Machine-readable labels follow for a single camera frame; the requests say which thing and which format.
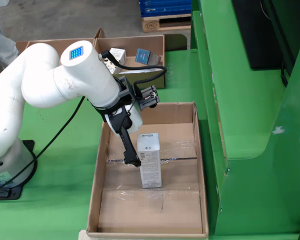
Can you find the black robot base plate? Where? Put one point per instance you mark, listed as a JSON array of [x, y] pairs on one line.
[[15, 193]]

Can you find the green metal cabinet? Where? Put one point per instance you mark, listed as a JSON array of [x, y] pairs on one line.
[[252, 125]]

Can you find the small blue logo box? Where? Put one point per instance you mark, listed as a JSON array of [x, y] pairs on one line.
[[142, 56]]

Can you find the wooden pallet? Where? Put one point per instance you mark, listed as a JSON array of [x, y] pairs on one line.
[[150, 25]]

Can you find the tall white product box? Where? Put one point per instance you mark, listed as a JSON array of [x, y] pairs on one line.
[[151, 170]]

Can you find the person in light clothes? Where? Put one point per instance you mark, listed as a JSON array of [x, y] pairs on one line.
[[2, 45]]

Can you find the white box black spot print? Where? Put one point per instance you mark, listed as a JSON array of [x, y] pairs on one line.
[[117, 53]]

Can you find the open brown cardboard box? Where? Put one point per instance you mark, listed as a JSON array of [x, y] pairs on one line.
[[21, 46], [130, 43]]

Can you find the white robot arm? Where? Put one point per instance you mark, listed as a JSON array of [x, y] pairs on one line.
[[40, 80]]

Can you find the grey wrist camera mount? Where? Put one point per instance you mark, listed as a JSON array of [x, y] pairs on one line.
[[150, 98]]

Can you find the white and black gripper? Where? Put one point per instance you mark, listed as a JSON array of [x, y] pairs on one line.
[[135, 117]]

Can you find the white plastic object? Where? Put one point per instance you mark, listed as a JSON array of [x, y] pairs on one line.
[[0, 3]]

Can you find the large shallow cardboard tray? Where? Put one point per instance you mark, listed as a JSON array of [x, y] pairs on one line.
[[150, 207]]

